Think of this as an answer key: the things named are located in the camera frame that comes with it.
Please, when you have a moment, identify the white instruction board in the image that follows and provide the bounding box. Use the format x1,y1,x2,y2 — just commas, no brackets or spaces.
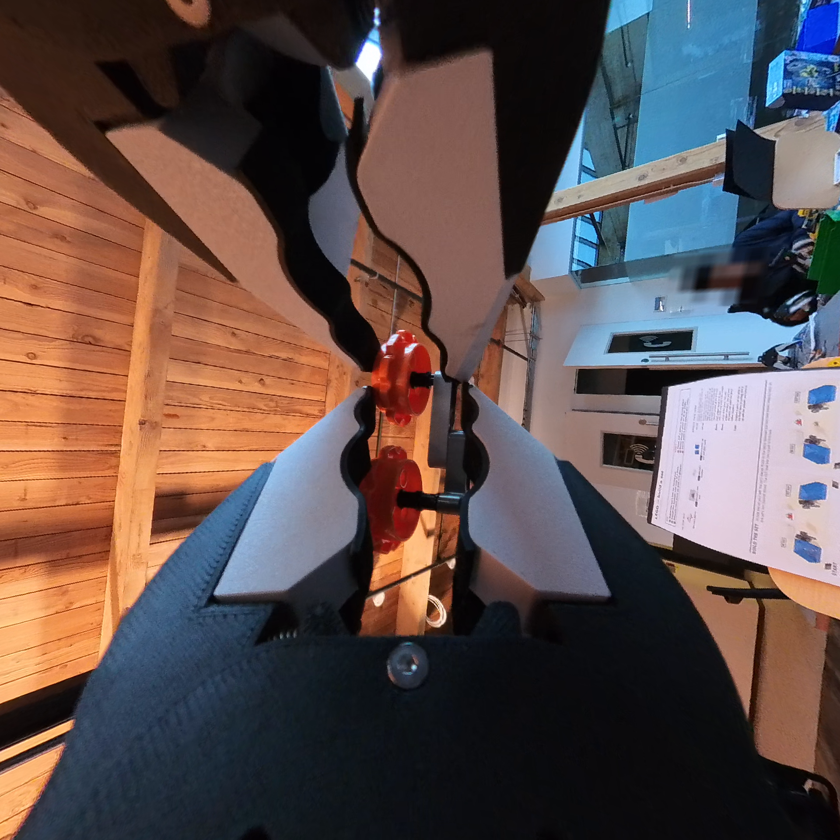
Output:
646,367,840,588

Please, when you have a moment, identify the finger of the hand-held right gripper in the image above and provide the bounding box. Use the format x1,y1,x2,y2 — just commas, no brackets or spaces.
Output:
105,97,383,371
346,51,521,383

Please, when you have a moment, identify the orange wheeled grey toy assembly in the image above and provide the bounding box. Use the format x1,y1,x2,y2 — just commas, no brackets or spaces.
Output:
358,330,473,557

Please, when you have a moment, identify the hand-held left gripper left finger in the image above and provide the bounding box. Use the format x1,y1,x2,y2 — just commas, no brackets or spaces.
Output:
212,386,376,636

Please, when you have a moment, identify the blue printed cardboard box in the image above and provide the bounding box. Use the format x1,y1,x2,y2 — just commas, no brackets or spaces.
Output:
764,49,840,111

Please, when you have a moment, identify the round wooden table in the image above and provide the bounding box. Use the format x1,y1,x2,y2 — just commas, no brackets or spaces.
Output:
768,567,840,621

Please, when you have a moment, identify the wooden black chair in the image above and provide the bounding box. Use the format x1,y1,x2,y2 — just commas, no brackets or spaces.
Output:
722,117,840,212

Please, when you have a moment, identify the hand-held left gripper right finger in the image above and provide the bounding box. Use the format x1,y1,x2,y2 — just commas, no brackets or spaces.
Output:
451,382,614,636

